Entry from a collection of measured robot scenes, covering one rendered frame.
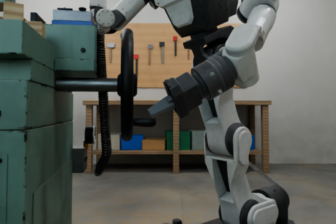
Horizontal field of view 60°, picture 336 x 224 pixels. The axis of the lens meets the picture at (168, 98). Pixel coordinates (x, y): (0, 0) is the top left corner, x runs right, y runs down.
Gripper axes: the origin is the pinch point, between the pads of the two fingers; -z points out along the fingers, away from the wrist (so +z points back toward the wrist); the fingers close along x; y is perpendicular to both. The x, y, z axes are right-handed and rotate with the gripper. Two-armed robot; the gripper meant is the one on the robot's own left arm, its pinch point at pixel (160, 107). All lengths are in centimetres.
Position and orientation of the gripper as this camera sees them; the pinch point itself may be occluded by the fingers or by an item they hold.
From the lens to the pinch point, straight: 67.8
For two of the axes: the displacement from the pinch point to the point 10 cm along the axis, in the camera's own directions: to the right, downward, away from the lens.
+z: 8.6, -5.0, 1.4
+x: 2.0, 5.7, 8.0
